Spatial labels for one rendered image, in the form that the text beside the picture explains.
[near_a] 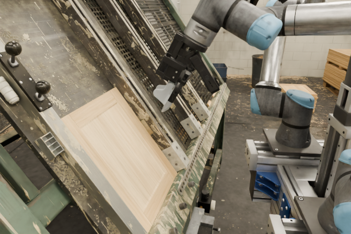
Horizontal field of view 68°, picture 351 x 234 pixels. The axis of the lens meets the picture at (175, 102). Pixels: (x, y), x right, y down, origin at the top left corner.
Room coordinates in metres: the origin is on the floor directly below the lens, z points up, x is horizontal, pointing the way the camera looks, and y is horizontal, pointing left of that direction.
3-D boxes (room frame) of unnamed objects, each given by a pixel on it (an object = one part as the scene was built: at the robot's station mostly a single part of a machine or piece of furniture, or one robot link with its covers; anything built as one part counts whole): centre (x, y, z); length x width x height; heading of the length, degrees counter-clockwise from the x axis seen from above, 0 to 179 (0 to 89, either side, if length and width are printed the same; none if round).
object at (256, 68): (5.14, -1.79, 0.33); 0.52 x 0.51 x 0.65; 174
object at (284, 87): (3.83, -1.84, 0.20); 0.61 x 0.53 x 0.40; 174
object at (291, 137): (1.06, -0.54, 1.09); 0.15 x 0.15 x 0.10
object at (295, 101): (1.06, -0.54, 1.20); 0.13 x 0.12 x 0.14; 66
